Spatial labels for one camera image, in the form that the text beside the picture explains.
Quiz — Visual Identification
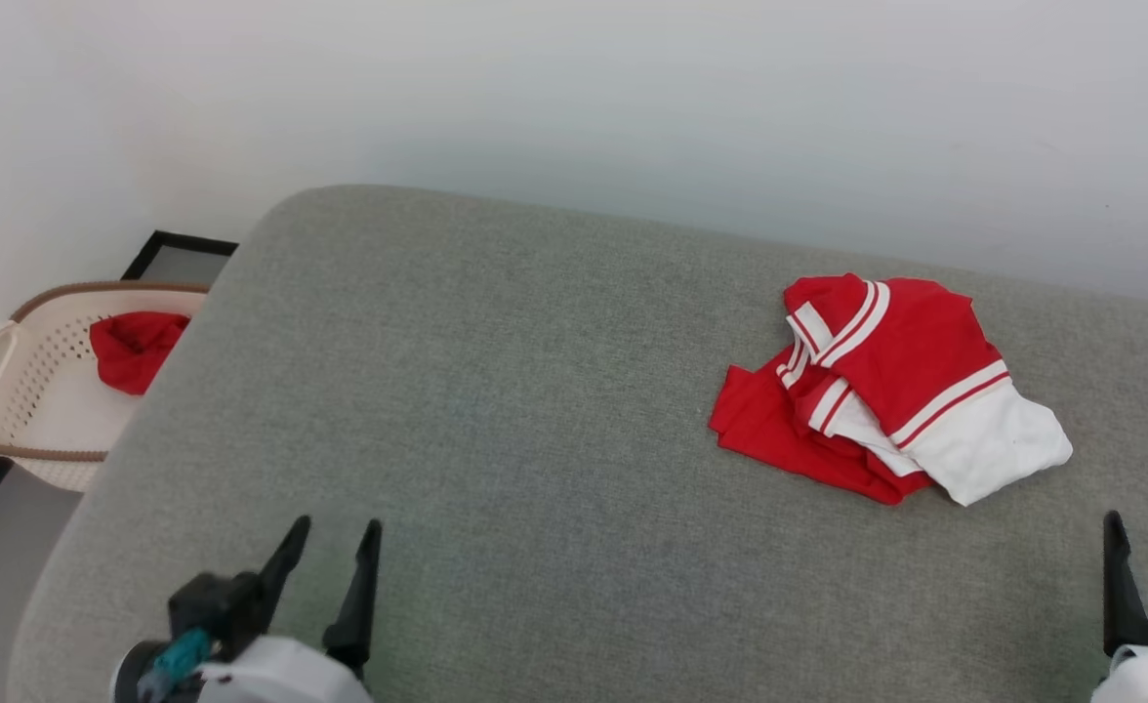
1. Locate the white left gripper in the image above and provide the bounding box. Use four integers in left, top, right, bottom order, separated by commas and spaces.
193, 515, 384, 703

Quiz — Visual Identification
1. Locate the red and white garment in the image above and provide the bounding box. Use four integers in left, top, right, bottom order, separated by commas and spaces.
709, 273, 1074, 507

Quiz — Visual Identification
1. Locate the black framed floor panel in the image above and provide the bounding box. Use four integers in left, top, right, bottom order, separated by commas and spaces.
121, 230, 240, 285

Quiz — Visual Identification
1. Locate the grey fabric sofa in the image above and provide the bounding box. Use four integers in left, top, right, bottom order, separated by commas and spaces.
8, 184, 1148, 703

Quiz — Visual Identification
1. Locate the teal cable connector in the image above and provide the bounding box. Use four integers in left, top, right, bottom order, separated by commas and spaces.
151, 628, 216, 690

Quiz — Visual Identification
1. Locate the white perforated laundry basket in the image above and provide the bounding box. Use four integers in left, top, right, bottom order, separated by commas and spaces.
0, 281, 211, 492

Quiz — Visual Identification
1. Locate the plain red cloth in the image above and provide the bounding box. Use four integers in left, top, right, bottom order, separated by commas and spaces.
89, 311, 191, 396

